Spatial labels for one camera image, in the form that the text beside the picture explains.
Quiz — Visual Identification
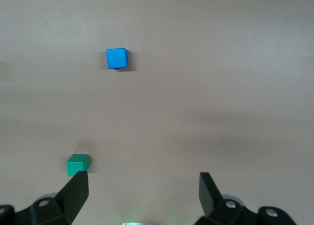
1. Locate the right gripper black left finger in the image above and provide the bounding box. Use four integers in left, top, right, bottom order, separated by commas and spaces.
0, 170, 89, 225

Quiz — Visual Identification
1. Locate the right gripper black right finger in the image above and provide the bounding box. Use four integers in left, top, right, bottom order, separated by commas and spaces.
196, 172, 298, 225

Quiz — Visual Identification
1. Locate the blue cube block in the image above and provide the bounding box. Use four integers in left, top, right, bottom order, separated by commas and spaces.
105, 47, 130, 70

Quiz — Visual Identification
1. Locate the green cube block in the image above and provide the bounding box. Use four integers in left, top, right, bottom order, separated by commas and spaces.
66, 154, 90, 177

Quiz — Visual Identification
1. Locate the brown paper table cover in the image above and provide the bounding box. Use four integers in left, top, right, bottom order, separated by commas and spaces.
0, 0, 314, 225

